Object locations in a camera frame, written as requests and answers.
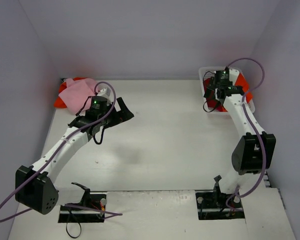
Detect orange t shirt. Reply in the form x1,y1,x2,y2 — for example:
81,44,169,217
202,68,250,113
53,77,85,109

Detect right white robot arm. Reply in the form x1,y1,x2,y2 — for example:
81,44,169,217
202,67,276,206

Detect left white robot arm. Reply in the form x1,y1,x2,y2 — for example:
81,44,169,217
14,96,134,215

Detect pink folded t shirt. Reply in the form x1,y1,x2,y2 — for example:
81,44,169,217
58,77,97,115

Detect orange folded t shirt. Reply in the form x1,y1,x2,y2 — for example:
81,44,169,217
53,77,85,109

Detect white plastic basket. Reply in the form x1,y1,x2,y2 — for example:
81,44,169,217
198,66,255,113

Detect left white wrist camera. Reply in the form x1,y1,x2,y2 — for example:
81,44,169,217
97,87,111,100

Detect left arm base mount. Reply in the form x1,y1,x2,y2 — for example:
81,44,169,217
58,182,107,224

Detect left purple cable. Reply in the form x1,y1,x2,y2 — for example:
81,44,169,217
0,81,123,224

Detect purple cable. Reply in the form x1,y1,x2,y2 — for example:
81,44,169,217
0,81,123,224
224,57,269,210

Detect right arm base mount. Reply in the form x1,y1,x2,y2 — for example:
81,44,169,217
195,175,245,221

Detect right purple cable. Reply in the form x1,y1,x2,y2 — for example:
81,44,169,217
224,57,269,210

